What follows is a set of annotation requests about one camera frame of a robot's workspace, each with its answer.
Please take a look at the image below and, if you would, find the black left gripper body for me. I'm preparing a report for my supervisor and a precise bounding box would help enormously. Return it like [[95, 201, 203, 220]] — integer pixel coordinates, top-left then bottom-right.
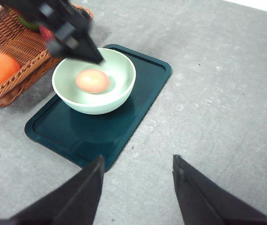
[[0, 0, 90, 57]]

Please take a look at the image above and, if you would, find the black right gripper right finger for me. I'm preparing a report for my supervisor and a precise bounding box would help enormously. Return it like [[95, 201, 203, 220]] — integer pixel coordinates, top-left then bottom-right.
[[172, 154, 267, 225]]

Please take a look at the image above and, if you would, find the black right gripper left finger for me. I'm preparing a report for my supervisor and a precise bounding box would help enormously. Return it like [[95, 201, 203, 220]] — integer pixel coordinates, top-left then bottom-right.
[[0, 155, 105, 225]]

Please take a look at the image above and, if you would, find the brown egg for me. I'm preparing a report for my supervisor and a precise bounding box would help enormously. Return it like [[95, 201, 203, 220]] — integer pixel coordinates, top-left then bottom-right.
[[75, 69, 110, 94]]

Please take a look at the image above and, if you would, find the light green bowl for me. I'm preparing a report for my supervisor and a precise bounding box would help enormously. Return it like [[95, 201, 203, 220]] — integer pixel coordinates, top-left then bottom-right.
[[52, 48, 136, 115]]

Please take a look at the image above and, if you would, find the brown wicker basket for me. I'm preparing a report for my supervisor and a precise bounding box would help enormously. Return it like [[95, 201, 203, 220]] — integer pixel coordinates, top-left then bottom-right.
[[0, 5, 93, 108]]

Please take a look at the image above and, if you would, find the red yellow apple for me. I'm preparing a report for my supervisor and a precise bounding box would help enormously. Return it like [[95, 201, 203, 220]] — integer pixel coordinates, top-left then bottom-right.
[[39, 26, 54, 41]]

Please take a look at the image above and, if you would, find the green lime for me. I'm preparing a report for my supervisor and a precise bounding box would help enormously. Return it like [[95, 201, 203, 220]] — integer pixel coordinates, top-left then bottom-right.
[[17, 15, 40, 32]]

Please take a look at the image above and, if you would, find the dark green rectangular tray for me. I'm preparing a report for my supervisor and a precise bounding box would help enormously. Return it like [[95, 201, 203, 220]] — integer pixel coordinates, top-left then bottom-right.
[[24, 45, 172, 171]]

